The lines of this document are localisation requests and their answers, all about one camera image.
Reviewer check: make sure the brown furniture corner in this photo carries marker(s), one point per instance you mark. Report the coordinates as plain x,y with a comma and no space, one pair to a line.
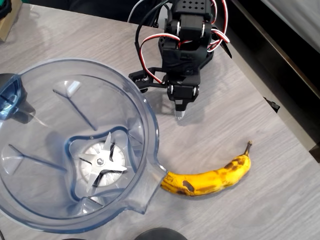
315,150

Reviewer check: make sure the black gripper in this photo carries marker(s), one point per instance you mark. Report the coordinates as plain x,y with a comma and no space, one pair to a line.
181,91

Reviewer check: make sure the spotted yellow banana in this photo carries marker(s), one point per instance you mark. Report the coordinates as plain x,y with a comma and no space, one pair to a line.
207,181

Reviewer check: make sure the steel blender blade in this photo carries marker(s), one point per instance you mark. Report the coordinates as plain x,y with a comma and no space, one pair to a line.
101,162

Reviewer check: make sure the black table clamp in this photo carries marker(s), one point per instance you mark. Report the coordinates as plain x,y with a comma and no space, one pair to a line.
272,104

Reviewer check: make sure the clear plastic blender jar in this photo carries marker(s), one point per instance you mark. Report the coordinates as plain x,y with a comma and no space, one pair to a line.
50,195

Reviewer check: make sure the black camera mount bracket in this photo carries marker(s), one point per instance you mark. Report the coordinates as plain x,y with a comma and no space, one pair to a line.
140,78

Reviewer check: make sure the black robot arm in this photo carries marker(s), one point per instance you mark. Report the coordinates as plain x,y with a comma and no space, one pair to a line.
186,30

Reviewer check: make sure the black bag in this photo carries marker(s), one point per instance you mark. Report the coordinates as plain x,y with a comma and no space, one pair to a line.
4,7

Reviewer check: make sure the black round lid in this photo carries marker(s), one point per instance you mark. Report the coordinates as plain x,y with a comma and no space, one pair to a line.
160,235

